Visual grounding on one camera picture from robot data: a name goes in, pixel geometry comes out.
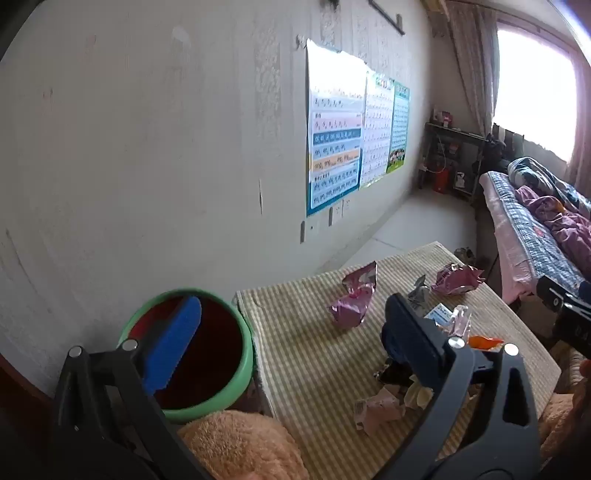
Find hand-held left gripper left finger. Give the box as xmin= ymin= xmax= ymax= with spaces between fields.
xmin=51 ymin=295 xmax=218 ymax=480

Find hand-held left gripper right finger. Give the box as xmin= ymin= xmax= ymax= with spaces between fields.
xmin=381 ymin=292 xmax=541 ymax=480

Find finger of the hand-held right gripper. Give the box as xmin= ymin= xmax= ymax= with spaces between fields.
xmin=554 ymin=311 xmax=591 ymax=360
xmin=536 ymin=275 xmax=591 ymax=319

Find white blue milk carton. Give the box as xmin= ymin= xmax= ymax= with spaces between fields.
xmin=424 ymin=305 xmax=455 ymax=330

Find silver blue foil wrapper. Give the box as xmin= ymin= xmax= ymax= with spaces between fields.
xmin=406 ymin=275 xmax=428 ymax=315

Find dark wrapper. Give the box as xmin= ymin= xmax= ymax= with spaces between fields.
xmin=374 ymin=357 xmax=416 ymax=386

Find green trash bin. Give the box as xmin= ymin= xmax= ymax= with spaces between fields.
xmin=117 ymin=288 xmax=257 ymax=424

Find pink white snack bag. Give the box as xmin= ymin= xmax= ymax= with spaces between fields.
xmin=447 ymin=305 xmax=472 ymax=337

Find cream wrapper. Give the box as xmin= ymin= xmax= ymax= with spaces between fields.
xmin=403 ymin=376 xmax=437 ymax=409

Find pink snack wrapper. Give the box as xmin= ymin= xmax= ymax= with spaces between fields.
xmin=329 ymin=261 xmax=378 ymax=329

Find orange wrapper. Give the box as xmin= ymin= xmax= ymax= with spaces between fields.
xmin=467 ymin=335 xmax=505 ymax=354

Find pale pink wrapper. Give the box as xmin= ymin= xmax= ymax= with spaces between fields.
xmin=353 ymin=385 xmax=407 ymax=437

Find pink bed sheet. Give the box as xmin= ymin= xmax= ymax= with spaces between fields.
xmin=479 ymin=173 xmax=541 ymax=305

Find purple blanket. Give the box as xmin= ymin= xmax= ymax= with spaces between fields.
xmin=515 ymin=185 xmax=591 ymax=278

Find checked beige tablecloth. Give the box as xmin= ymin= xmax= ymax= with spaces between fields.
xmin=235 ymin=241 xmax=561 ymax=480

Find blue patterned blanket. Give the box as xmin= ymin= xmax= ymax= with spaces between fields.
xmin=508 ymin=157 xmax=591 ymax=217

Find tan plush toy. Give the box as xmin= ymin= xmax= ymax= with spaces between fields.
xmin=177 ymin=410 xmax=310 ymax=480

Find dark cloth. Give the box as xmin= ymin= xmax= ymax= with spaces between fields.
xmin=485 ymin=124 xmax=525 ymax=171

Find pinkish curtain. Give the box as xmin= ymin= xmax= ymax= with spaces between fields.
xmin=566 ymin=46 xmax=591 ymax=185

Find dark metal side table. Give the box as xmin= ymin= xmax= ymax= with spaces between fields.
xmin=418 ymin=121 xmax=490 ymax=206

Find white pink chart poster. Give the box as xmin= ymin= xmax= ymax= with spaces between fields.
xmin=360 ymin=71 xmax=395 ymax=189

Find green chart poster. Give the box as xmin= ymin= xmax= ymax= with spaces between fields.
xmin=385 ymin=80 xmax=411 ymax=175

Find bright window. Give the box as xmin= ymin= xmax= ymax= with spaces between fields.
xmin=493 ymin=18 xmax=580 ymax=162

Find patterned curtain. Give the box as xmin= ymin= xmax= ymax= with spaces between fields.
xmin=445 ymin=0 xmax=499 ymax=137

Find white wall plate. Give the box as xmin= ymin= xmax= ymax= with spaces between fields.
xmin=299 ymin=217 xmax=322 ymax=244

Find blue phonics wall poster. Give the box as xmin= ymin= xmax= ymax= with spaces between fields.
xmin=305 ymin=39 xmax=368 ymax=217

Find black wall rod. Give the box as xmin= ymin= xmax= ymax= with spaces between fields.
xmin=369 ymin=0 xmax=406 ymax=35

